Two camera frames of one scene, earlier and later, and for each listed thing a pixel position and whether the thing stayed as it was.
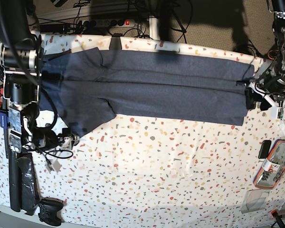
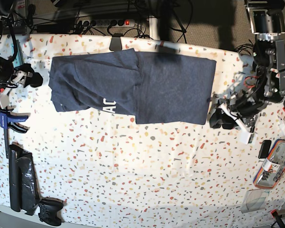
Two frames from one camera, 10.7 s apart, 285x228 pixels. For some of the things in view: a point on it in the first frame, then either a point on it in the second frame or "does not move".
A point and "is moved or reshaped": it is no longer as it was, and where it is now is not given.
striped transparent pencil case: (275, 164) does not move
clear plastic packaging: (255, 200) does not move
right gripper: (42, 139) to (17, 79)
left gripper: (273, 86) to (246, 104)
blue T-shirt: (87, 88) is moved or reshaped
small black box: (264, 149) does not move
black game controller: (48, 209) does not move
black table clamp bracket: (115, 43) does not move
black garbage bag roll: (24, 193) does not move
